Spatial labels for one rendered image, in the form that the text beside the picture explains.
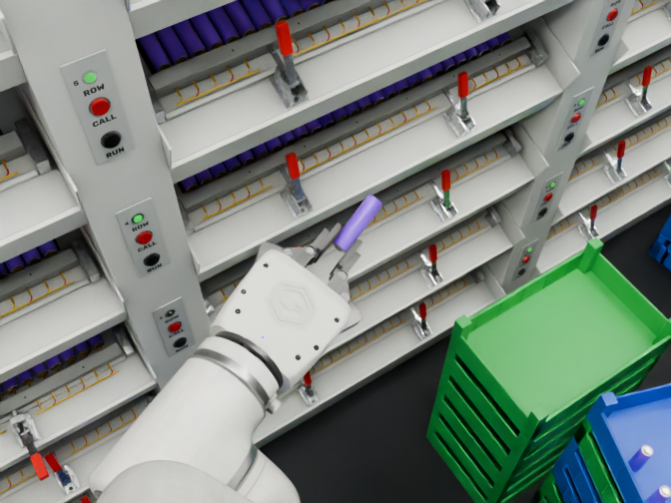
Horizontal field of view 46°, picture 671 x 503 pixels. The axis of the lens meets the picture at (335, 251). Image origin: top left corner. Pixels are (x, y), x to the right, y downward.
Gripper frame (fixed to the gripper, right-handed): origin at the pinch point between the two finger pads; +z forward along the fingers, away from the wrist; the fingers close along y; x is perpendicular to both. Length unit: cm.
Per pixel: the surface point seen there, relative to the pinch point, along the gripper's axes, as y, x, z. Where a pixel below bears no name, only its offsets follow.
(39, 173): 28.2, 5.4, -10.5
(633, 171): -36, 41, 86
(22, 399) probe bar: 22, 43, -21
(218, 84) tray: 21.3, 1.1, 8.7
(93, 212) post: 21.8, 6.3, -9.8
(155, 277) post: 15.4, 19.9, -5.4
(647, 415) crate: -53, 32, 32
